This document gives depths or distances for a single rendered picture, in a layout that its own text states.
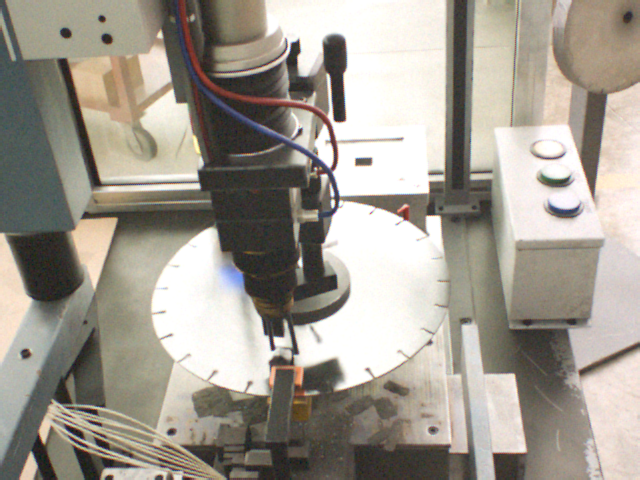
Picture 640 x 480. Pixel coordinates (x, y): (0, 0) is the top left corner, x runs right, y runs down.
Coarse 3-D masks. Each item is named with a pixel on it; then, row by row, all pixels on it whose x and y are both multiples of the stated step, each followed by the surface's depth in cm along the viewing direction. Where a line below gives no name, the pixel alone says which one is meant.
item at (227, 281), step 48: (192, 240) 106; (384, 240) 103; (192, 288) 99; (240, 288) 99; (384, 288) 97; (432, 288) 96; (192, 336) 93; (240, 336) 92; (288, 336) 92; (336, 336) 91; (384, 336) 91; (432, 336) 90; (240, 384) 87; (336, 384) 86
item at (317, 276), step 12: (312, 252) 85; (312, 264) 86; (324, 264) 88; (300, 276) 87; (312, 276) 86; (324, 276) 87; (336, 276) 87; (300, 288) 86; (312, 288) 87; (324, 288) 87; (336, 288) 88; (252, 300) 87; (300, 300) 87; (264, 324) 88; (276, 324) 88; (276, 336) 89
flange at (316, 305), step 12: (324, 252) 101; (336, 264) 99; (348, 276) 97; (348, 288) 96; (312, 300) 94; (324, 300) 94; (336, 300) 94; (300, 312) 93; (312, 312) 93; (324, 312) 94
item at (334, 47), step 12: (324, 36) 72; (336, 36) 71; (324, 48) 72; (336, 48) 71; (324, 60) 73; (336, 60) 72; (336, 72) 73; (336, 84) 74; (336, 96) 74; (336, 108) 75; (336, 120) 76
